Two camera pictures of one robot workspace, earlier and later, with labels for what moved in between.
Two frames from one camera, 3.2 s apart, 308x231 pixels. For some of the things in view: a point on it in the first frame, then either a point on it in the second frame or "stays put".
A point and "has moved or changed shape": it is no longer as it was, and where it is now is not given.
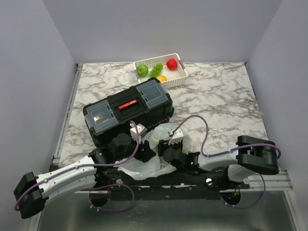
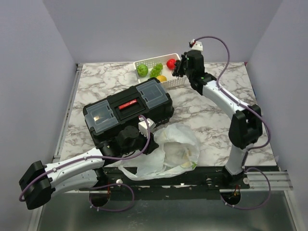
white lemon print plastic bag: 137,168 has moved or changed shape
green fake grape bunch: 157,70 stays put
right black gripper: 164,144 -> 182,61
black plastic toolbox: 148,104 stays put
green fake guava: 142,70 stays put
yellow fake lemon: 162,78 stays put
